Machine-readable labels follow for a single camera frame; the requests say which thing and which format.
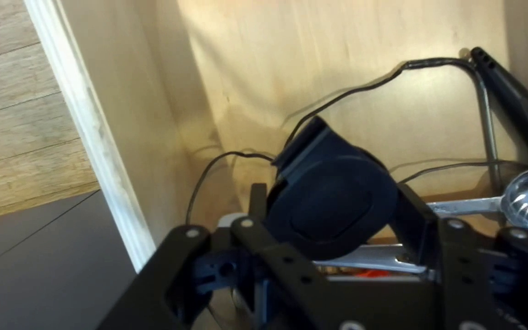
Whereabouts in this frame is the dark grey lower cabinet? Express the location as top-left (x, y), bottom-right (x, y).
top-left (0, 189), bottom-right (138, 330)

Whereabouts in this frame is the black cable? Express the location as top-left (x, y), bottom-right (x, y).
top-left (284, 46), bottom-right (528, 191)

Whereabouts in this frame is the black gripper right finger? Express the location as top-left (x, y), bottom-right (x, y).
top-left (396, 182), bottom-right (528, 330)

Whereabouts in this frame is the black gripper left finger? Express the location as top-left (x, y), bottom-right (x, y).
top-left (96, 182), bottom-right (352, 330)

